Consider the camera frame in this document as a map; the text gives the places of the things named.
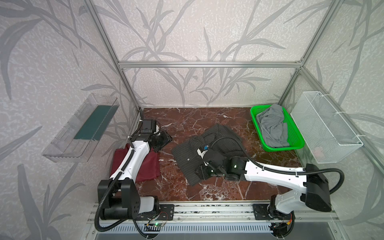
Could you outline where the dark grey striped shirt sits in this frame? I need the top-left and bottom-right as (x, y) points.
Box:
(172, 124), (246, 186)

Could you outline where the green plastic basket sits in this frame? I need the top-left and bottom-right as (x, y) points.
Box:
(250, 105), (305, 152)

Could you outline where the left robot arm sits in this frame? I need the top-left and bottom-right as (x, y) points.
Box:
(95, 119), (172, 222)

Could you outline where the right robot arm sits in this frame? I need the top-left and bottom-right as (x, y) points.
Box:
(195, 149), (332, 220)

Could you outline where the maroon folded shirt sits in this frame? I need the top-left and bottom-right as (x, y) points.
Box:
(110, 142), (161, 183)

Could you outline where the light grey shirt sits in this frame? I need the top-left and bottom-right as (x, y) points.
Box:
(257, 104), (290, 148)

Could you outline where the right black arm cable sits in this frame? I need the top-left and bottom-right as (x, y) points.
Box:
(208, 136), (345, 196)

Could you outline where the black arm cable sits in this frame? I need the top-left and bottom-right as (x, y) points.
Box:
(94, 110), (145, 232)
(208, 136), (345, 196)

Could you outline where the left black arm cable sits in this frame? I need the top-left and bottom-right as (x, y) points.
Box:
(94, 110), (145, 232)

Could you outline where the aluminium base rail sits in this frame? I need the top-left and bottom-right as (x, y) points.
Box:
(86, 200), (340, 224)

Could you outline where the clear plastic wall bin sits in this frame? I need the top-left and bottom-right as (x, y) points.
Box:
(42, 94), (120, 163)

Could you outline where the white wire wall basket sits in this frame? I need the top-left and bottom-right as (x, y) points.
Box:
(291, 91), (364, 164)

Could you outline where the aluminium cage frame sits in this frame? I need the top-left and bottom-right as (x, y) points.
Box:
(83, 0), (384, 175)

